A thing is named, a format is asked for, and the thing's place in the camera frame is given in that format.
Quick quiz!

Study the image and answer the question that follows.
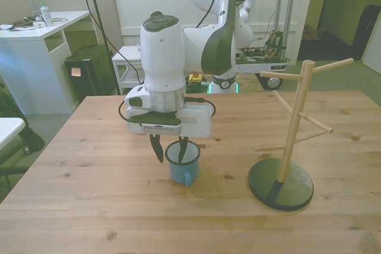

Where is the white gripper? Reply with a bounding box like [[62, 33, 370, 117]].
[[124, 106, 213, 164]]

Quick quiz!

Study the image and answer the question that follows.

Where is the blue enamel mug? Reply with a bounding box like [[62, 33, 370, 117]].
[[164, 142, 201, 189]]

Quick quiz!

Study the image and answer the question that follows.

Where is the wooden mug tree black base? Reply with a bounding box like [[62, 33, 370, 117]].
[[248, 58, 354, 211]]

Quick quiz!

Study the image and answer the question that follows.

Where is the yellow emergency stop box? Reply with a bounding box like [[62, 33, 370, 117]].
[[186, 72, 206, 87]]

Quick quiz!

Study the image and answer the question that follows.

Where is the black computer case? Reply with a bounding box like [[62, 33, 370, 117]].
[[64, 45, 118, 103]]

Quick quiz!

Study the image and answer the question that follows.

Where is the white stool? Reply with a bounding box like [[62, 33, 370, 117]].
[[111, 45, 143, 96]]

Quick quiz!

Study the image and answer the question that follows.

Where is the black tripod stand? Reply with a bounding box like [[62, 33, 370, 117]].
[[70, 0, 121, 96]]

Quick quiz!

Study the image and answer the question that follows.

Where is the black office chair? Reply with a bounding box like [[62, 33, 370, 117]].
[[0, 81, 46, 189]]

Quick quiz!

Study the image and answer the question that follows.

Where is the white small table top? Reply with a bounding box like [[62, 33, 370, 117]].
[[0, 117, 26, 150]]

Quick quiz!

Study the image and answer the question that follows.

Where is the white desk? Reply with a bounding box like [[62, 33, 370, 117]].
[[0, 10, 92, 115]]

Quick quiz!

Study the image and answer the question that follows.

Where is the clear plastic bottle green cap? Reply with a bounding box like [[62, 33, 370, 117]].
[[40, 1, 55, 27]]

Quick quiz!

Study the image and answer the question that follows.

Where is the grey wrist camera black mount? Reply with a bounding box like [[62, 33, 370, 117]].
[[128, 112, 183, 136]]

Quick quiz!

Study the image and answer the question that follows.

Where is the thin black tripod cable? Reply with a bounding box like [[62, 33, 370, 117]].
[[71, 0, 143, 85]]

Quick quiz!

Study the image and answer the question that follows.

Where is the aluminium frame wheeled cart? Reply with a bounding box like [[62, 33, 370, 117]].
[[235, 0, 300, 90]]

